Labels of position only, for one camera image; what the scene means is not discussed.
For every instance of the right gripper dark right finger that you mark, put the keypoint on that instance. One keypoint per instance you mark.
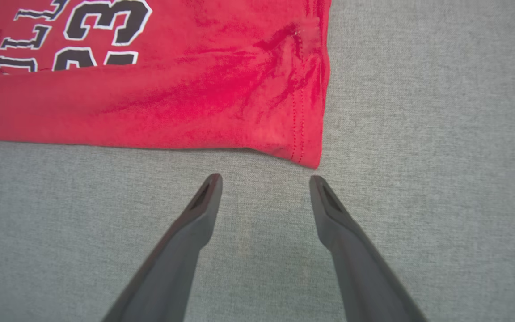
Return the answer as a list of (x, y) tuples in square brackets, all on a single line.
[(360, 268)]

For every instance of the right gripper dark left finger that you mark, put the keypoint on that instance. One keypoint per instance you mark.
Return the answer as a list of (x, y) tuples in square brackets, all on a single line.
[(172, 259)]

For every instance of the red white basketball jersey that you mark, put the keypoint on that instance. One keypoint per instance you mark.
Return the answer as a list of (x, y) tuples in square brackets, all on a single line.
[(172, 89)]

